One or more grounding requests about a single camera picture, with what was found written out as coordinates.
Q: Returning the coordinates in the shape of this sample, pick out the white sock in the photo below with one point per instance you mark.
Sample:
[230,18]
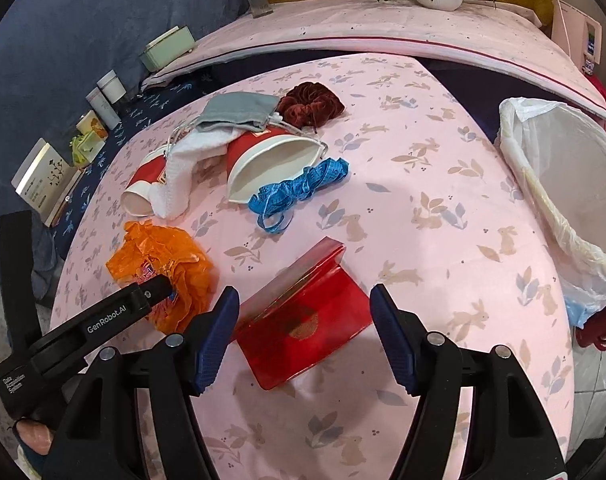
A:
[193,155]

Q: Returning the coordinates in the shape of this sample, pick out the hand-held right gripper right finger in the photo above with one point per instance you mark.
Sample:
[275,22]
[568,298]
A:
[395,345]

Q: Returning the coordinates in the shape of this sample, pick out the pale green box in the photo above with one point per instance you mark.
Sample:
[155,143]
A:
[168,50]

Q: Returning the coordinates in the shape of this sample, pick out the bin with white liner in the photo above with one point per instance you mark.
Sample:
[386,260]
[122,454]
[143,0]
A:
[573,160]

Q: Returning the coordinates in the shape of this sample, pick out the blue tape measure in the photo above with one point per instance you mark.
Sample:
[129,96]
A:
[293,187]

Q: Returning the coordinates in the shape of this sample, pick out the person's left hand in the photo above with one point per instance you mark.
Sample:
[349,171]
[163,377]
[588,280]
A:
[30,435]

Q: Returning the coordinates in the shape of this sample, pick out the white tube bottle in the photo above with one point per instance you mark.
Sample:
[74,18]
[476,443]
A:
[103,107]

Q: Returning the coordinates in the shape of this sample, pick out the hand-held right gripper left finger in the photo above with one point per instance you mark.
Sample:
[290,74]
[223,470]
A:
[215,345]

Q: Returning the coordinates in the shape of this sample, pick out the pink rabbit print blanket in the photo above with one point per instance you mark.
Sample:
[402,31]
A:
[433,210]

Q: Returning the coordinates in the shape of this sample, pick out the navy leaf print sheet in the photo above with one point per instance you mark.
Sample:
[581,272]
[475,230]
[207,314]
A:
[158,105]

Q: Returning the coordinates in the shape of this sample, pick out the white jar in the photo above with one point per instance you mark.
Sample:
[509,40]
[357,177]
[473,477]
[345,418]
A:
[113,87]

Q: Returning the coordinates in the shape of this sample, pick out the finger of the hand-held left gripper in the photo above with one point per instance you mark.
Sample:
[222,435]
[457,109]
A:
[155,292]

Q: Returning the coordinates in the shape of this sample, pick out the orange plastic wrapper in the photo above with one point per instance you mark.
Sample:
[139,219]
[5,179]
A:
[153,250]

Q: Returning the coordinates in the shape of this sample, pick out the red glossy box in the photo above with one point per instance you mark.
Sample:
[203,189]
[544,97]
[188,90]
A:
[303,320]

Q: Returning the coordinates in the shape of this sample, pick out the pink appliance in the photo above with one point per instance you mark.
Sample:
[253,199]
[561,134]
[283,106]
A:
[575,25]

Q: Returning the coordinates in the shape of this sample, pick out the white calendar box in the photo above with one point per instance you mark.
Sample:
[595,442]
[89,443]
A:
[43,175]

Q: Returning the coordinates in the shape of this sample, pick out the yellow green paper packet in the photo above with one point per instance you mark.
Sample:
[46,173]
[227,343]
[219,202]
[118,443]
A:
[82,150]

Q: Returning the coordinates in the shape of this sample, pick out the light blue plastic bag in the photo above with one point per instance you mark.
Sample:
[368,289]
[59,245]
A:
[578,312]

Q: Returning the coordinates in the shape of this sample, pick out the red plastic object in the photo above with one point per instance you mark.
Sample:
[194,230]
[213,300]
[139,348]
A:
[600,332]

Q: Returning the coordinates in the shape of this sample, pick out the pink sheet with red stripe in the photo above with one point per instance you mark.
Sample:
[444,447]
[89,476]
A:
[383,20]

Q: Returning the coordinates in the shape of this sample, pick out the dark purple sheet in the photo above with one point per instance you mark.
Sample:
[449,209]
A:
[463,95]

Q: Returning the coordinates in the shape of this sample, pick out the dark red velvet scrunchie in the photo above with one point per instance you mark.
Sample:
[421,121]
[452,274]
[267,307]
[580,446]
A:
[308,102]

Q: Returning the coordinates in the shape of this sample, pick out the grey cloth pouch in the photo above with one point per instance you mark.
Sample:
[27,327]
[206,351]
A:
[233,110]

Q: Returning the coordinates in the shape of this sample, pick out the small red paper cup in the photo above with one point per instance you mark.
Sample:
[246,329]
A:
[150,172]

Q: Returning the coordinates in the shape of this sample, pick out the crushed wide red paper cup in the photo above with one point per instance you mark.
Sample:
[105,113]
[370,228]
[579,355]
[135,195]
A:
[248,152]

